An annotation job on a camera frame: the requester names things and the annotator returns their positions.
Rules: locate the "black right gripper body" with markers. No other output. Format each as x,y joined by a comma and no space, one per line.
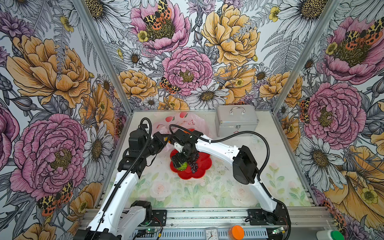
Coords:
186,154

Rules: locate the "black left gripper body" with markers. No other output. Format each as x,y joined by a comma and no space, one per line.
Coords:
156,144

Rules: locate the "green spiky round fruit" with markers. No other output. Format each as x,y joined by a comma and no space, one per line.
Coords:
183,167

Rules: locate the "pink plastic bag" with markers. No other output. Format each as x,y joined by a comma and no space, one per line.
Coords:
189,120

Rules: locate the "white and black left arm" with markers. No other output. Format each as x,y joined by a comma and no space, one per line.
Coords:
110,223

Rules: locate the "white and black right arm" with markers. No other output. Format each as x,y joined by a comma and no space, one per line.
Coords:
190,144

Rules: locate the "dark grape bunch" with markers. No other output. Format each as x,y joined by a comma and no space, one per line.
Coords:
193,163

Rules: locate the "red flower-shaped plate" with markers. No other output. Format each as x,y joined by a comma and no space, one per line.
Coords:
204,163

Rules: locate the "silver metal case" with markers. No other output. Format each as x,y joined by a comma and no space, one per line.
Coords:
231,119

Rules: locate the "small white timer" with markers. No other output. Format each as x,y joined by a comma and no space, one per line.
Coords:
212,234

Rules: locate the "orange round button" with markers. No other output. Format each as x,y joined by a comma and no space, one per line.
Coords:
236,233

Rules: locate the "green capped white bottle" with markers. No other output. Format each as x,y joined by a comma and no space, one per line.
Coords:
329,235

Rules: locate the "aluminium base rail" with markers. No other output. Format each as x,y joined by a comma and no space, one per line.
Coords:
298,223

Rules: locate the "aluminium corner post left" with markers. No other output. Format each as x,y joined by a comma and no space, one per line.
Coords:
97,41

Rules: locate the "aluminium corner post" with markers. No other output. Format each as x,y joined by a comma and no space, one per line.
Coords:
97,41
320,27

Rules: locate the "aluminium corner post right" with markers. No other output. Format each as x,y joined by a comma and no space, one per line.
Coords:
320,27

